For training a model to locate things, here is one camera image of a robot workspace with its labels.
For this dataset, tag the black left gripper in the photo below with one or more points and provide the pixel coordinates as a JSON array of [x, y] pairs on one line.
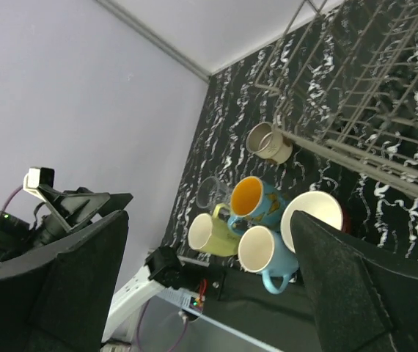
[[71, 211]]

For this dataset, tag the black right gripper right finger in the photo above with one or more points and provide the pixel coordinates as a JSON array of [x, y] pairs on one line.
[[363, 298]]

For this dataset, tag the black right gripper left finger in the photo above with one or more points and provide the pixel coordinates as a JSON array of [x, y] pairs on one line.
[[57, 297]]

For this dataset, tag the yellow-green mug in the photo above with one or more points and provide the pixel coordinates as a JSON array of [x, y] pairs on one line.
[[210, 234]]

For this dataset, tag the clear drinking glass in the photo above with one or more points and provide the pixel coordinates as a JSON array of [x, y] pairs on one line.
[[211, 192]]

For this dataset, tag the blue butterfly mug orange inside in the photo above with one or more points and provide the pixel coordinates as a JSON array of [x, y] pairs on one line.
[[258, 203]]

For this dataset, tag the beige cup with brown band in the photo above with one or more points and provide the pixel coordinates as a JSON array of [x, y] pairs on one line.
[[268, 143]]

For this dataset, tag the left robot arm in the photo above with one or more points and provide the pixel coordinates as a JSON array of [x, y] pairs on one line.
[[16, 234]]

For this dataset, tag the red mug white inside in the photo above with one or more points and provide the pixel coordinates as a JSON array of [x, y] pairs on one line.
[[319, 204]]

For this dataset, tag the light blue mug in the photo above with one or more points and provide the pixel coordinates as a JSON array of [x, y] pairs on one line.
[[263, 252]]

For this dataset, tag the left controller board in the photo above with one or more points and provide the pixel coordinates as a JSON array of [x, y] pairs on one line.
[[190, 303]]

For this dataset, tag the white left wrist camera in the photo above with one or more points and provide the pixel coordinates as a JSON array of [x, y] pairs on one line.
[[35, 177]]

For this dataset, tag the grey wire dish rack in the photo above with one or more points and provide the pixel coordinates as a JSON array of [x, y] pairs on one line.
[[345, 78]]

